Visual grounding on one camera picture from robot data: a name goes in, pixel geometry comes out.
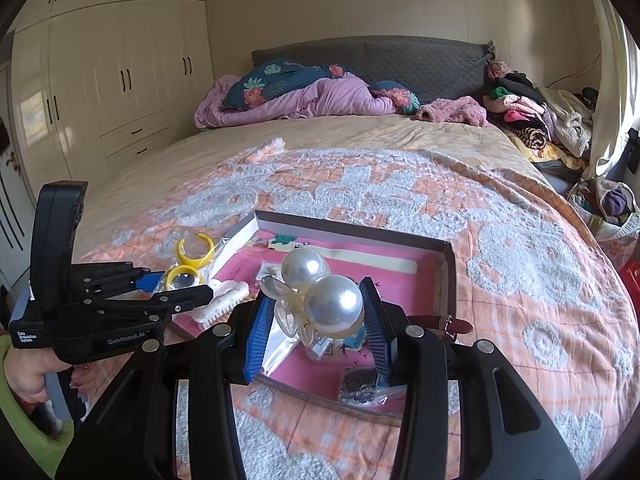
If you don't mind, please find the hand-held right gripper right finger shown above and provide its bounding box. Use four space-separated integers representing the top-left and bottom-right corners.
358 277 583 480

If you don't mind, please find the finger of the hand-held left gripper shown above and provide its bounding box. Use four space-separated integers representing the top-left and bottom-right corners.
82 261 154 295
85 284 214 322

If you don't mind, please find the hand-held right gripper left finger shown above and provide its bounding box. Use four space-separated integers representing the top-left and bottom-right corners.
55 294 277 480

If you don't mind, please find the white hair clip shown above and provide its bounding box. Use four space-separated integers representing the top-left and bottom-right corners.
192 280 250 331

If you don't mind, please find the shallow cardboard box pink lining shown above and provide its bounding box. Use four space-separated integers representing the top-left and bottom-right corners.
167 210 459 419

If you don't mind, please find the pearl hair clip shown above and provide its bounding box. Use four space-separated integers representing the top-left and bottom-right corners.
259 246 365 347

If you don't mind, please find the bag of black beads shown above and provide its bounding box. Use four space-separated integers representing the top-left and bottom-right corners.
337 367 382 407

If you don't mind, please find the person's left forearm green sleeve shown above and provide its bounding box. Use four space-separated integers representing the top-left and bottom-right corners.
0 335 76 467

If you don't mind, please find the person's left hand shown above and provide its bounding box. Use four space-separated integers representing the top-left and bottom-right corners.
2 347 94 407

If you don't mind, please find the card with teal studs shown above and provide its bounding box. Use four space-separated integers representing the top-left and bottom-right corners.
267 233 314 252

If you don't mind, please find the orange and white blanket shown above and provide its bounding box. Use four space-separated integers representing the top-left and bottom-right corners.
79 147 637 480

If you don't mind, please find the cream wardrobe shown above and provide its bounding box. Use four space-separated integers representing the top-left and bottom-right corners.
10 0 216 197

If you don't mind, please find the beige bedsheet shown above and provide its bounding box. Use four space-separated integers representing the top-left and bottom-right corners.
75 114 528 261

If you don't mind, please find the pink fuzzy garment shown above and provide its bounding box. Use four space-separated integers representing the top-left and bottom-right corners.
414 96 490 128

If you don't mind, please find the large floral pillow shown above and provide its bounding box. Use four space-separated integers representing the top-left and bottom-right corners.
222 57 352 111

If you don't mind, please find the small floral pillow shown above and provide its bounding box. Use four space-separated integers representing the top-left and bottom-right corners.
369 80 420 116

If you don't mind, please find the pink quilt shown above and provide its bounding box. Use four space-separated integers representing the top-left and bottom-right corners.
193 73 412 129

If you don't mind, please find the red plastic basket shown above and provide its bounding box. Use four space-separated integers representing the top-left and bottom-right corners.
617 259 640 297

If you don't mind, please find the floral bag of clothes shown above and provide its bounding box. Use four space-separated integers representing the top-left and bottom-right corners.
566 177 640 272

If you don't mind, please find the pile of clothes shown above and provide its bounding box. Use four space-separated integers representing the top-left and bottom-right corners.
486 60 602 172

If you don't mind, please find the grey quilted headboard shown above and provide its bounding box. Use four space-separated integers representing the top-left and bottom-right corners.
251 35 497 107

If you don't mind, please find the cream curtain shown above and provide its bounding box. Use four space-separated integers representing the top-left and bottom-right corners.
581 0 640 182

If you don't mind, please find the brown leather strap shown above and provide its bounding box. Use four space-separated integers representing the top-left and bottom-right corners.
407 313 474 337

